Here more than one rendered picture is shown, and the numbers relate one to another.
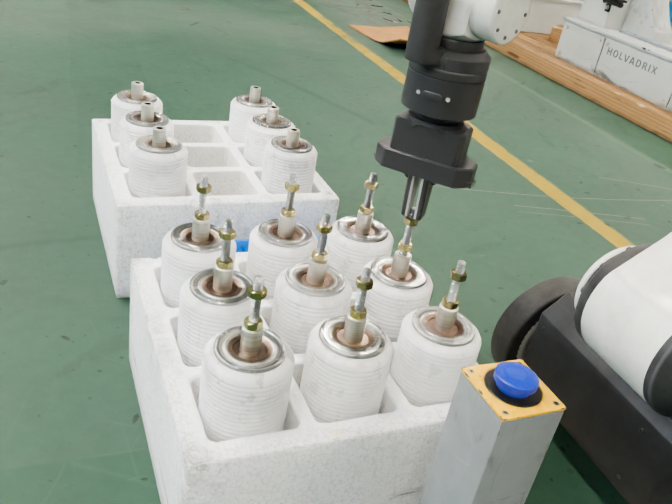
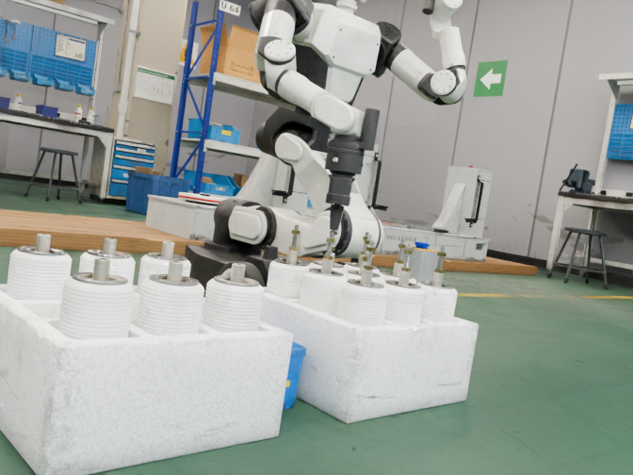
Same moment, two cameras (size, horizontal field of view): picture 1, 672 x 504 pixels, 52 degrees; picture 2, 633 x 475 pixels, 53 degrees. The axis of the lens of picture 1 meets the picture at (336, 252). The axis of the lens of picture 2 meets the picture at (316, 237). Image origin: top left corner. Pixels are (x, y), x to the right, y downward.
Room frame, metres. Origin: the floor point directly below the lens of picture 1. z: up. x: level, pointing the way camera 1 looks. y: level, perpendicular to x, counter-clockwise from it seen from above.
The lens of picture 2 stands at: (1.21, 1.36, 0.42)
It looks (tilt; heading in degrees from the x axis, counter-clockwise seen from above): 4 degrees down; 255
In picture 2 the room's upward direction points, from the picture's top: 8 degrees clockwise
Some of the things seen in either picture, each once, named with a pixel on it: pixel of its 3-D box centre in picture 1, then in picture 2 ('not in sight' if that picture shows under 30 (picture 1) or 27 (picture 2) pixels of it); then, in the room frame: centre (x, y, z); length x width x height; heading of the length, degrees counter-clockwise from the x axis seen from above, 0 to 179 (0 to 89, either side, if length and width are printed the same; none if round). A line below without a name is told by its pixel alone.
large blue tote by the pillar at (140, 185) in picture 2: not in sight; (156, 194); (1.15, -4.73, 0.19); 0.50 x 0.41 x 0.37; 120
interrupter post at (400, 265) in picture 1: (400, 264); not in sight; (0.78, -0.09, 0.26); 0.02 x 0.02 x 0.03
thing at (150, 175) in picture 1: (157, 193); (229, 335); (1.05, 0.32, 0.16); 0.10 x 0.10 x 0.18
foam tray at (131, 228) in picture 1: (206, 198); (126, 360); (1.21, 0.27, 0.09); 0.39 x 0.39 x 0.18; 28
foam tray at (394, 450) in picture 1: (298, 379); (352, 343); (0.72, 0.02, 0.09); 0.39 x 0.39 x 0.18; 27
